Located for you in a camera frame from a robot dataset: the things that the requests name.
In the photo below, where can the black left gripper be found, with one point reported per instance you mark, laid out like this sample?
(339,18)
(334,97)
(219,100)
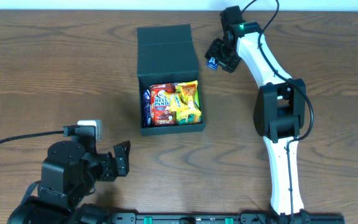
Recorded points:
(117,165)

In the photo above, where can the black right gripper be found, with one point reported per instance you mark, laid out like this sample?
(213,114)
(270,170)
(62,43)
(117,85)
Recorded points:
(221,54)

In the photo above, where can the blue Eclipse mint tin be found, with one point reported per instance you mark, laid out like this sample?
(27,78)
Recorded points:
(212,63)

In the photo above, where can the dark blue Oreo packet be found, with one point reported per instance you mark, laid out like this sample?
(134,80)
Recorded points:
(146,108)

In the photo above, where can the yellow sandwich cracker packet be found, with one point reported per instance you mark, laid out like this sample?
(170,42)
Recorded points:
(188,93)

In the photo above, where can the red Hello Panda box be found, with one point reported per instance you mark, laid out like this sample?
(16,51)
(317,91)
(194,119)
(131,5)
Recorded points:
(160,104)

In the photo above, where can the black gift box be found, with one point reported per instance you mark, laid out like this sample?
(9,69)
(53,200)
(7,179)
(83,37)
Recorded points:
(166,54)

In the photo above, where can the small yellow orange snack packet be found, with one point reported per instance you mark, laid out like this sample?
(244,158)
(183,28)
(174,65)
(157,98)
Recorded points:
(175,103)

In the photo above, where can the green Pretz snack box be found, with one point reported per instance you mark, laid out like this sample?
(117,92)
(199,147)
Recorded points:
(188,116)

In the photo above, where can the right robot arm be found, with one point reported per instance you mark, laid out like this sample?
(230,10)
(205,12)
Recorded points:
(279,110)

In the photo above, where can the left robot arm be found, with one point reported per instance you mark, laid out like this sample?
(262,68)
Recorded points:
(69,174)

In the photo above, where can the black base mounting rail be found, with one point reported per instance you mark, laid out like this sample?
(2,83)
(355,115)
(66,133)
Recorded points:
(243,218)

